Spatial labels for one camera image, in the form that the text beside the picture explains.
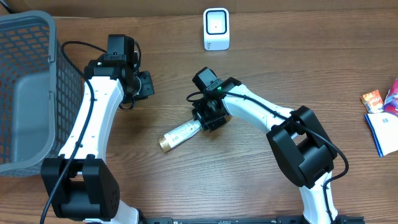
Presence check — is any white tube gold cap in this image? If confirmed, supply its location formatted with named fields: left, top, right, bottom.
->
left=158, top=119, right=201, bottom=154

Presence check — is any orange white sticker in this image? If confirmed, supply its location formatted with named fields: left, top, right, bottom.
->
left=360, top=90, right=384, bottom=114

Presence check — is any orange cream snack bag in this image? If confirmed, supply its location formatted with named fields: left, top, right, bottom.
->
left=364, top=112, right=397, bottom=157

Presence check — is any red purple tissue pack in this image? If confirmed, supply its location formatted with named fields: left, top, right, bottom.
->
left=383, top=78, right=398, bottom=116

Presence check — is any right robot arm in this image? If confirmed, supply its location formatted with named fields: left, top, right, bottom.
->
left=192, top=67, right=338, bottom=223

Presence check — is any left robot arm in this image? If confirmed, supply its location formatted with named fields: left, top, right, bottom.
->
left=40, top=34, right=154, bottom=223

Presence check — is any white barcode scanner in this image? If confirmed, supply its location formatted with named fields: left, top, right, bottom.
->
left=203, top=7, right=230, bottom=51

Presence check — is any dark grey plastic basket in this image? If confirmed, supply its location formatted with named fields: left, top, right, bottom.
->
left=1, top=11, right=84, bottom=177

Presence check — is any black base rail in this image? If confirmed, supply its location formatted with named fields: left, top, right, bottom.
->
left=136, top=216, right=366, bottom=224

